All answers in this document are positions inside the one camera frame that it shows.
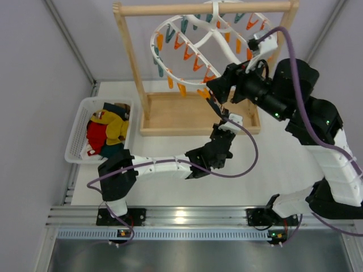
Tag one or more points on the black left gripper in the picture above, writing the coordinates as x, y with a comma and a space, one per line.
222, 134

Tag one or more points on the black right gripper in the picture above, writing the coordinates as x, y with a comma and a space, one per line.
230, 78

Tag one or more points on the olive yellow sock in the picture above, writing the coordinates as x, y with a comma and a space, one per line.
116, 128

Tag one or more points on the red sock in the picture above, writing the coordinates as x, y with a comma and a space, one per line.
96, 136

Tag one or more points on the white plastic basket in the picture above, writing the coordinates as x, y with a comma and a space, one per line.
77, 140

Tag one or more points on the dark navy sock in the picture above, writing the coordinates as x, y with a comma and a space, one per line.
218, 108

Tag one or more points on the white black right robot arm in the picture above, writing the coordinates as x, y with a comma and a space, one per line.
315, 123

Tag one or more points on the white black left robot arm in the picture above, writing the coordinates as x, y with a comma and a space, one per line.
121, 171

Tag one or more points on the white round clip hanger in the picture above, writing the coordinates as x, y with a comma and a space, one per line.
204, 48

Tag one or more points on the wooden hanger rack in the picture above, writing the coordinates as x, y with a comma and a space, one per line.
183, 110

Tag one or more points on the pile of socks in basket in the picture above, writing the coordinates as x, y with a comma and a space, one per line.
107, 151

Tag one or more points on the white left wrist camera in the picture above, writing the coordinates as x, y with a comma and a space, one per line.
232, 123

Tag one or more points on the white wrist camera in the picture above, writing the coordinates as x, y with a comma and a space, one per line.
262, 46
232, 123

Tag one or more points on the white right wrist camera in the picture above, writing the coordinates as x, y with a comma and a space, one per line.
262, 46

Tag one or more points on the aluminium mounting rail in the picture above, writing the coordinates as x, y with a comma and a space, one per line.
157, 216

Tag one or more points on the white slotted cable duct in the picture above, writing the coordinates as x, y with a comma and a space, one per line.
164, 234

